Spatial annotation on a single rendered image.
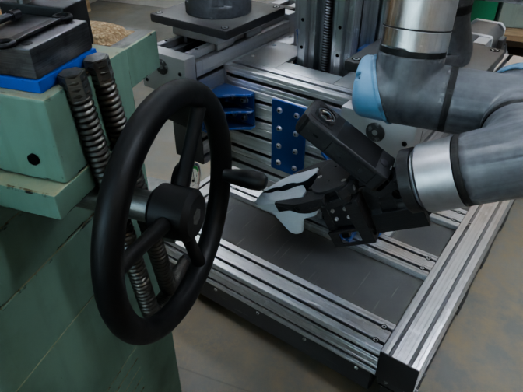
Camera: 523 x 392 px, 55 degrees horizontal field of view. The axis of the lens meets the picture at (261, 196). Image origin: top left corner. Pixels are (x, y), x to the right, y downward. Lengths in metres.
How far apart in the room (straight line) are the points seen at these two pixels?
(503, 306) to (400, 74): 1.20
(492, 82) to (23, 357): 0.64
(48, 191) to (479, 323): 1.33
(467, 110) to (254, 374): 0.98
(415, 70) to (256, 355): 1.01
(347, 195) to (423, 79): 0.15
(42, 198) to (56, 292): 0.23
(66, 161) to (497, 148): 0.41
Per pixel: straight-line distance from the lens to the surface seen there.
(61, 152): 0.51
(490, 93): 0.59
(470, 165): 0.51
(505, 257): 1.87
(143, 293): 0.66
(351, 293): 1.30
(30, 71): 0.49
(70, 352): 0.80
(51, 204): 0.52
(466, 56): 0.96
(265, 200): 0.62
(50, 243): 0.69
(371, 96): 0.60
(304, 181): 0.61
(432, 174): 0.52
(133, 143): 0.44
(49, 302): 0.72
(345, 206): 0.56
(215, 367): 1.41
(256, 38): 1.26
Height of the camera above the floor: 1.15
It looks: 36 degrees down
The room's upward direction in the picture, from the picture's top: straight up
